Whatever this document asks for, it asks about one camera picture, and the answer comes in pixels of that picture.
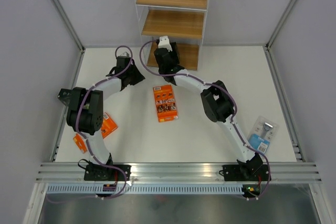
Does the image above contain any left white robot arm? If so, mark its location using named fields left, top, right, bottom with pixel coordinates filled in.
left=58, top=56, right=145, bottom=180

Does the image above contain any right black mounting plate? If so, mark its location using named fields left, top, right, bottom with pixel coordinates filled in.
left=219, top=165, right=270, bottom=182

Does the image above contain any black mounting plate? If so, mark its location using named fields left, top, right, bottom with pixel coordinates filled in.
left=219, top=165, right=270, bottom=182
left=83, top=164, right=131, bottom=182

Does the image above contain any orange razor box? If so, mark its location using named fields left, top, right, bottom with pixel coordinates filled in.
left=153, top=84, right=179, bottom=123
left=73, top=112, right=118, bottom=154

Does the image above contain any right aluminium corner post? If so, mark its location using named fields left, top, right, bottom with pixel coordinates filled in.
left=265, top=0, right=298, bottom=51

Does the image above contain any bottom wooden shelf board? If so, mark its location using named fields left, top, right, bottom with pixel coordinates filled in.
left=147, top=42, right=199, bottom=71

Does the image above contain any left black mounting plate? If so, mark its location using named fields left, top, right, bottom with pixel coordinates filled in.
left=83, top=164, right=131, bottom=182

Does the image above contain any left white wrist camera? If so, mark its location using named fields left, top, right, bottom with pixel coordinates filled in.
left=118, top=51, right=131, bottom=58

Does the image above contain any middle wooden shelf board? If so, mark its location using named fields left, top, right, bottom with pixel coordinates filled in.
left=142, top=10, right=204, bottom=39

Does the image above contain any slotted cable duct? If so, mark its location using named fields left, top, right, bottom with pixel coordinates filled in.
left=47, top=183, right=244, bottom=195

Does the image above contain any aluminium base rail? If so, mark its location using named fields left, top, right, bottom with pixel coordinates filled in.
left=35, top=162, right=322, bottom=184

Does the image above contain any orange razor box left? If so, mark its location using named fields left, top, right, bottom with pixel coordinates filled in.
left=73, top=112, right=118, bottom=154

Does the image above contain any orange razor box centre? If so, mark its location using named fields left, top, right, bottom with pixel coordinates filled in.
left=153, top=84, right=179, bottom=123

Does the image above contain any white wire shelf rack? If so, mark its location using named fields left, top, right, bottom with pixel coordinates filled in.
left=134, top=0, right=209, bottom=71

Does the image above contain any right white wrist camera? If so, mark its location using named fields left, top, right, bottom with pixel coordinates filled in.
left=158, top=36, right=173, bottom=52

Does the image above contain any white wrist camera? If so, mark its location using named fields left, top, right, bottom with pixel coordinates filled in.
left=118, top=51, right=131, bottom=58
left=158, top=36, right=173, bottom=52

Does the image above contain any aluminium corner post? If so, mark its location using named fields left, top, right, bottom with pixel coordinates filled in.
left=265, top=0, right=298, bottom=51
left=51, top=0, right=85, bottom=52

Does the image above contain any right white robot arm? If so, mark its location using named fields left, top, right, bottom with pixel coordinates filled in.
left=153, top=40, right=263, bottom=179

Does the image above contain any left aluminium corner post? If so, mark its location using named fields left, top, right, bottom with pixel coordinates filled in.
left=51, top=0, right=85, bottom=52

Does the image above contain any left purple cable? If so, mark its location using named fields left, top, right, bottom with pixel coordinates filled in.
left=47, top=45, right=134, bottom=204

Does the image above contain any blue clear razor blister pack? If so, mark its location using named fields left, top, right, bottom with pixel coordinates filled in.
left=248, top=116, right=279, bottom=154

